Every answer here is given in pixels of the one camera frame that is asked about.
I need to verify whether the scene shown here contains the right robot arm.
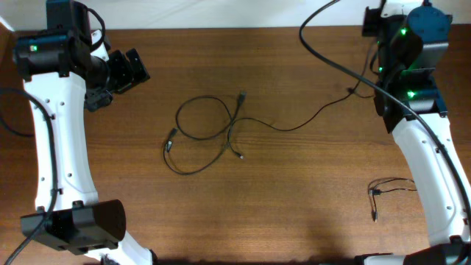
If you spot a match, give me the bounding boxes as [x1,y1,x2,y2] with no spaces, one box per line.
[355,1,470,264]

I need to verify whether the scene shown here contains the black thin USB-C cable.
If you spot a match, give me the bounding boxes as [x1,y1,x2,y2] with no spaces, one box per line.
[226,40,376,160]

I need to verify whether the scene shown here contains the black thick labelled cable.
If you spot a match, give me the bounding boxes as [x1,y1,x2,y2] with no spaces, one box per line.
[367,177,419,223]

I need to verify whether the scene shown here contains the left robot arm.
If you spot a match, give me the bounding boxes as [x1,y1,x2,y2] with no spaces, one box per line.
[13,1,157,264]

